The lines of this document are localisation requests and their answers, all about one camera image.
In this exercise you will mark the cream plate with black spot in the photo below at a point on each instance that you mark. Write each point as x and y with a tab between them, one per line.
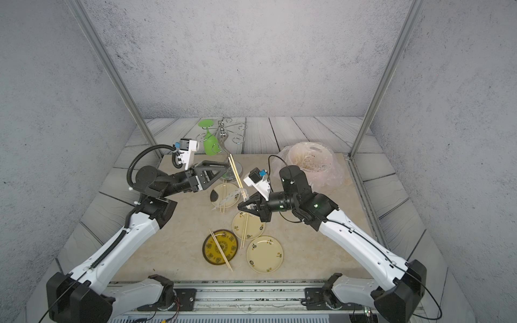
213	195

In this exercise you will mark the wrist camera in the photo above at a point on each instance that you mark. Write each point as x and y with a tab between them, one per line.
259	179
185	153

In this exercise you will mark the aluminium frame post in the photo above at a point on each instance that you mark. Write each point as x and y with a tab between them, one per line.
409	24
81	16

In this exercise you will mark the left aluminium frame post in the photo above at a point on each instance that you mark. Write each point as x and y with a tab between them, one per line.
81	16

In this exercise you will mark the white bucket with pink bag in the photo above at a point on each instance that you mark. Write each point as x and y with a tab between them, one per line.
319	163

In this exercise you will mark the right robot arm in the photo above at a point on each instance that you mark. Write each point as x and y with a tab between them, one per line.
396	286

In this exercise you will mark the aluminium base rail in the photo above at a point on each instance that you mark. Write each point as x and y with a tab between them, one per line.
261	301

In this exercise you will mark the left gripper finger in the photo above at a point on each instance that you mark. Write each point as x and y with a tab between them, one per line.
213	166
209	176

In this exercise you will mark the green plastic spoon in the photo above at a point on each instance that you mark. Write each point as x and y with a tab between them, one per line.
209	140

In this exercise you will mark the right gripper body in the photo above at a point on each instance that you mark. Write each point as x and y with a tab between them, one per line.
264	207

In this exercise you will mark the cream floral plate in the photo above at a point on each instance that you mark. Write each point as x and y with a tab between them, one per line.
265	255
255	227

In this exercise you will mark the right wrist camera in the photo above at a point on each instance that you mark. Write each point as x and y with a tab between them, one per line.
259	179

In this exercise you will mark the right aluminium frame post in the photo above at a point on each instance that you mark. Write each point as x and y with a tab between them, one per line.
409	24

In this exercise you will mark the silver metal hook stand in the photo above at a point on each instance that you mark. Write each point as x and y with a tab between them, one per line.
231	139

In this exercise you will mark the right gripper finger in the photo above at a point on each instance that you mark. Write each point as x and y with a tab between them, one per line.
252	202
248	211

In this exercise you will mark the cream floral plate front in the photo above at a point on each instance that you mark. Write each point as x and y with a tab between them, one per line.
265	255

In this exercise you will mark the cream floral plate middle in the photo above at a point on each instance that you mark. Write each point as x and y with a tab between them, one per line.
255	227

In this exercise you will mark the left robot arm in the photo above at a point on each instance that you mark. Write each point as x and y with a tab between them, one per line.
82	294

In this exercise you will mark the yellow patterned plate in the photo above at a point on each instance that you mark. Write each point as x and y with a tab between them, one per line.
228	242

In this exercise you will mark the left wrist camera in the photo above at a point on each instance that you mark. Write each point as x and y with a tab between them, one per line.
185	153

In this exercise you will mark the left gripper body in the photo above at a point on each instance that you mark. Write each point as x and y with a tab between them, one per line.
190	180

